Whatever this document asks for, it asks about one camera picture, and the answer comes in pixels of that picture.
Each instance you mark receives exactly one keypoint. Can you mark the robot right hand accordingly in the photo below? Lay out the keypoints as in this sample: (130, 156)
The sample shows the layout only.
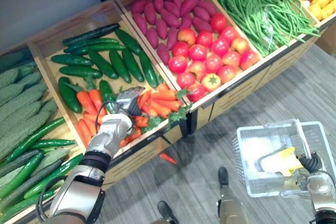
(311, 163)

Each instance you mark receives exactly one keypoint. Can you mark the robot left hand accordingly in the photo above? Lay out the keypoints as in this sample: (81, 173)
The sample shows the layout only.
(127, 99)

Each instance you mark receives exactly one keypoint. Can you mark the clear plastic shopping basket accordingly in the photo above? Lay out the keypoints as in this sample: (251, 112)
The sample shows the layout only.
(252, 176)

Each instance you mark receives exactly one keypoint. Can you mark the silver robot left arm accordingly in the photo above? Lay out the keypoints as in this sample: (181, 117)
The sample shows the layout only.
(78, 190)

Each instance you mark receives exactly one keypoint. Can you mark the yellow and white vegetable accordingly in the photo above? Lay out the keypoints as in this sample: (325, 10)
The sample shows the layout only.
(275, 162)

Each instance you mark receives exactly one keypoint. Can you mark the orange carrot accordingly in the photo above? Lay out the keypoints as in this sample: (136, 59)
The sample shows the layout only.
(134, 135)
(84, 130)
(86, 102)
(148, 110)
(168, 158)
(90, 125)
(164, 95)
(160, 109)
(144, 98)
(96, 99)
(163, 87)
(140, 121)
(168, 104)

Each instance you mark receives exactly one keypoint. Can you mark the dark green cucumber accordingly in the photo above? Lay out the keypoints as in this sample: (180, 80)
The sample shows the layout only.
(68, 94)
(128, 41)
(148, 69)
(120, 66)
(103, 64)
(105, 91)
(92, 43)
(105, 47)
(80, 72)
(90, 33)
(71, 60)
(133, 65)

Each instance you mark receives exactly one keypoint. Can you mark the green leaf garnish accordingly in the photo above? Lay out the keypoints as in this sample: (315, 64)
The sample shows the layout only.
(152, 123)
(178, 116)

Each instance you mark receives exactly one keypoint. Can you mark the red tomato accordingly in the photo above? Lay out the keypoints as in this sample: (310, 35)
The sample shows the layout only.
(187, 36)
(229, 34)
(249, 60)
(197, 52)
(197, 92)
(231, 58)
(186, 80)
(177, 64)
(204, 38)
(239, 45)
(226, 74)
(197, 69)
(180, 49)
(218, 22)
(214, 63)
(220, 47)

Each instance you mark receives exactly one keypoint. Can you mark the wooden crate with gourds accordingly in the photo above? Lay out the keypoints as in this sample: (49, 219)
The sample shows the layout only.
(61, 132)

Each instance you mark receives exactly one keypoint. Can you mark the orange tomato with green stem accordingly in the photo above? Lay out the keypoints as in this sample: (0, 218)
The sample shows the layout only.
(211, 82)

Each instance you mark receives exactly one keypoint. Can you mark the long bright green cucumber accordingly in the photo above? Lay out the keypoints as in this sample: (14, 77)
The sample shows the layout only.
(22, 174)
(53, 175)
(18, 162)
(34, 140)
(52, 143)
(29, 185)
(23, 204)

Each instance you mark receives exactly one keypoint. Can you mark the wooden crate with carrots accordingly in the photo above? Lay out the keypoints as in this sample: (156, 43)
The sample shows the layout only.
(86, 19)

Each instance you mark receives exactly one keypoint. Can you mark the robot right leg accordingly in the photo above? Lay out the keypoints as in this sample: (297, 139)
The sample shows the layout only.
(231, 205)

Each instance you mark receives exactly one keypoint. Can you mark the robot leg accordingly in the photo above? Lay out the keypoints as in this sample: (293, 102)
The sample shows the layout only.
(165, 209)
(231, 205)

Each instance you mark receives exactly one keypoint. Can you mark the wooden crate with beans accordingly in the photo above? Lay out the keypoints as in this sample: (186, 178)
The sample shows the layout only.
(287, 60)

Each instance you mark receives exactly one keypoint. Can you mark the robot left leg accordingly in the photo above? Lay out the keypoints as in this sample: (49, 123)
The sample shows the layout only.
(165, 209)

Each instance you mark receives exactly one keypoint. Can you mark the wooden crate with potatoes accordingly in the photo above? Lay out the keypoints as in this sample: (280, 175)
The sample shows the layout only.
(326, 22)

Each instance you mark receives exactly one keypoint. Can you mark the green long bean pile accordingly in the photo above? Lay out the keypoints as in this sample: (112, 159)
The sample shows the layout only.
(252, 6)

